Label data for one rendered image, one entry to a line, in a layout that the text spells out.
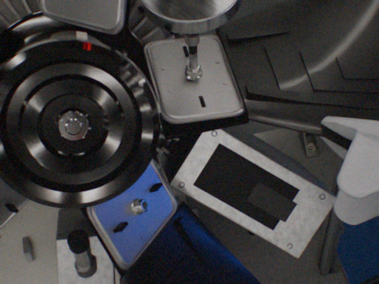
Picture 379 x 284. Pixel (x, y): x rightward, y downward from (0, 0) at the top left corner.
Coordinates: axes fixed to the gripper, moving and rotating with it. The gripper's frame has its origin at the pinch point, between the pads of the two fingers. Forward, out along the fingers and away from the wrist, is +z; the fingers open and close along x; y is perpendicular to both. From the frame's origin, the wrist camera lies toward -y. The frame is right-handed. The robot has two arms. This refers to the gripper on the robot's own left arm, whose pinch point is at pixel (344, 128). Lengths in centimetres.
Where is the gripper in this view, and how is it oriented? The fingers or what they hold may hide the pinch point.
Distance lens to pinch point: 56.4
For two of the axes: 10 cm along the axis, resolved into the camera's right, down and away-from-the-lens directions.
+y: -6.3, 7.0, -3.3
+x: 1.1, 5.0, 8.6
